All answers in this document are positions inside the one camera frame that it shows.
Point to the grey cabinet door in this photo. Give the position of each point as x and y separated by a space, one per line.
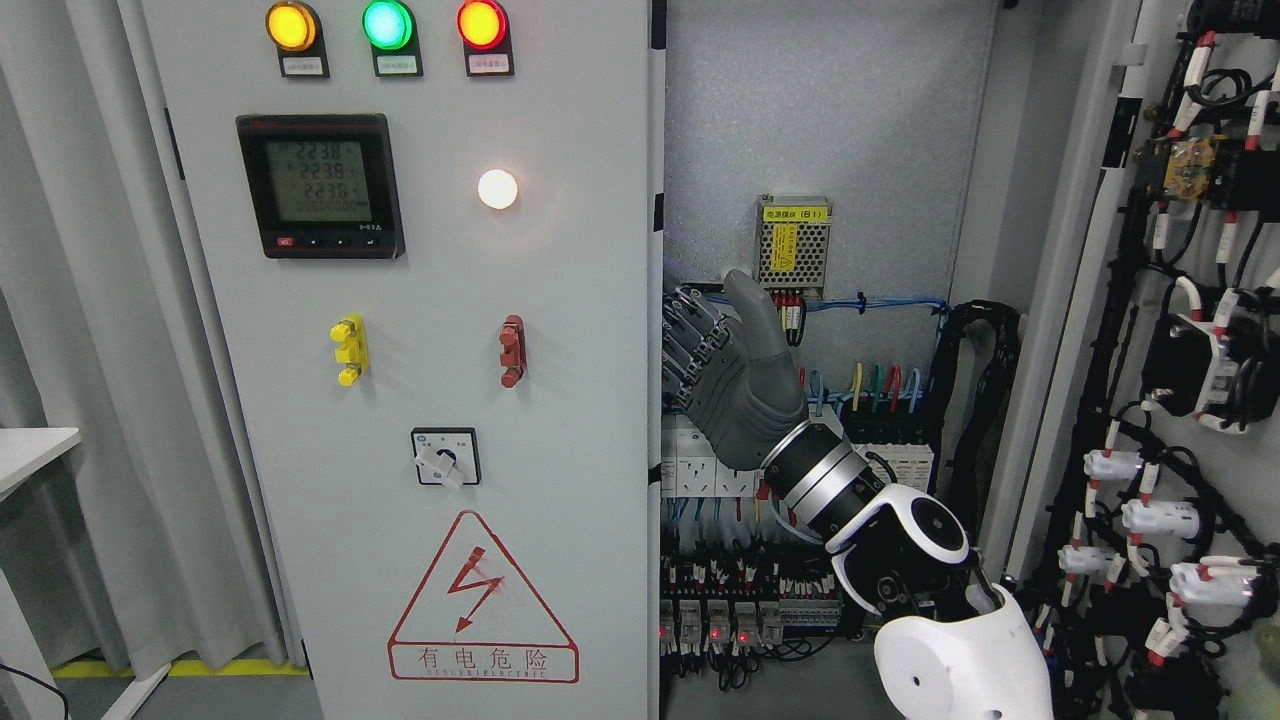
565 454
1134 508

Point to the black digital power meter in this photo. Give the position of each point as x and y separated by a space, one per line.
323 186

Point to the grey curtain left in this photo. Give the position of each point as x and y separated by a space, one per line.
149 539

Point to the yellow indicator lamp left door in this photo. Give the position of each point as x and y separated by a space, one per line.
292 26

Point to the white indicator lamp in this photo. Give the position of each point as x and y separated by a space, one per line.
497 189

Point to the red electric danger sticker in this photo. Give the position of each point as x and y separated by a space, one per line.
476 617

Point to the black surge protector block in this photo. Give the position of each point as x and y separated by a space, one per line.
898 433

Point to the black rotary selector switch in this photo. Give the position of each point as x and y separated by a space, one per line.
446 456

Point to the metal mesh power supply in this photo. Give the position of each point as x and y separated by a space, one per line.
793 239

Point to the black relay terminal row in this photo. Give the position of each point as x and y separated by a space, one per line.
724 609

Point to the green indicator lamp left door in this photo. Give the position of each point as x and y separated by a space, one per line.
388 24

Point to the white table edge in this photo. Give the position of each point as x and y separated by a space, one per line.
27 450

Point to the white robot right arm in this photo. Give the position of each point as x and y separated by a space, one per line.
953 644

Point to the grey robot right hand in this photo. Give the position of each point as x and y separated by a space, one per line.
731 374

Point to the white socket module row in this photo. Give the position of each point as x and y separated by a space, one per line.
689 469

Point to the red indicator lamp left door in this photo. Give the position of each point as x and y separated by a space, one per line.
482 24

